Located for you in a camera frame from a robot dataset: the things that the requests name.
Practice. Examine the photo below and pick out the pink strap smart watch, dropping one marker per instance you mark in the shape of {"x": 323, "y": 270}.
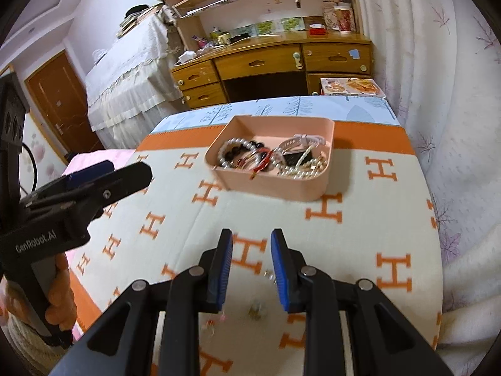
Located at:
{"x": 297, "y": 151}

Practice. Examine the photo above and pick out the red white cup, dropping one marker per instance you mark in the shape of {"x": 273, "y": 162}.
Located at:
{"x": 345, "y": 18}

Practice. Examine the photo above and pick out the colourful box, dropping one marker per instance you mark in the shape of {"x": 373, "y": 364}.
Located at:
{"x": 362, "y": 87}

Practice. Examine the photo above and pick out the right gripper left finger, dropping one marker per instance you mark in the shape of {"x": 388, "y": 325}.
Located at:
{"x": 122, "y": 340}

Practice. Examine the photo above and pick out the pink earring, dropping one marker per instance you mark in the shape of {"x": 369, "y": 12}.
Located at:
{"x": 214, "y": 319}

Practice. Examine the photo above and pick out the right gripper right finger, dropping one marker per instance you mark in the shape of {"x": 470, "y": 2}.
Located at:
{"x": 349, "y": 325}

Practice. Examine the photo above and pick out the pink blanket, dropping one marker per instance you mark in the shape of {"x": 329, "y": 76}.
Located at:
{"x": 119, "y": 157}

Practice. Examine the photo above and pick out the wooden door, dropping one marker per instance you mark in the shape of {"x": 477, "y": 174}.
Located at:
{"x": 62, "y": 100}

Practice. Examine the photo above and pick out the orange H pattern blanket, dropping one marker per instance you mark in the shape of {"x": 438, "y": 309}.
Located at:
{"x": 376, "y": 221}

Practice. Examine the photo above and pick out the wooden desk with drawers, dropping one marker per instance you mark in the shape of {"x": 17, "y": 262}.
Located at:
{"x": 266, "y": 49}

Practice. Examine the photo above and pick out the left hand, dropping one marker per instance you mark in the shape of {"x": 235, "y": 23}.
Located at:
{"x": 62, "y": 311}

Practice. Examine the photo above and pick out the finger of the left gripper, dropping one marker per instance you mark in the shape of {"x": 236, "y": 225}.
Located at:
{"x": 117, "y": 185}
{"x": 89, "y": 174}

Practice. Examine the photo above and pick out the pink jewelry tray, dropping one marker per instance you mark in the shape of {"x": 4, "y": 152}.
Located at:
{"x": 241, "y": 158}

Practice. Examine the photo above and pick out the white patterned curtain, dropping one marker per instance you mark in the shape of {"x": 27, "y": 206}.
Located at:
{"x": 438, "y": 62}

